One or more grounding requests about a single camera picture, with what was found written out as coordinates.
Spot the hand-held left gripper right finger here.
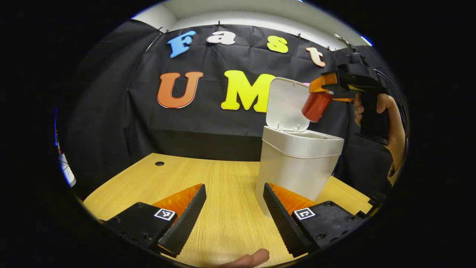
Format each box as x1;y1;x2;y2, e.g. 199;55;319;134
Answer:
263;182;367;258

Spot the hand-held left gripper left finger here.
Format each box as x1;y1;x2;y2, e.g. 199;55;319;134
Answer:
104;183;207;258

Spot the red pop can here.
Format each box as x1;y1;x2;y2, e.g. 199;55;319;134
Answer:
301;91;334;123

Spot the white desktop garbage bin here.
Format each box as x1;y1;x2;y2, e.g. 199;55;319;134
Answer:
255;77;345;218

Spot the wooden desktop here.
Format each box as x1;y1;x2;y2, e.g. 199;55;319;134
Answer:
83;153;372;268

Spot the black backdrop cloth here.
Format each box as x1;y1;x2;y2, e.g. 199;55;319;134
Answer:
61;20;408;194

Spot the white side table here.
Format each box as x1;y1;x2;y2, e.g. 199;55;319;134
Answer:
56;151;77;188

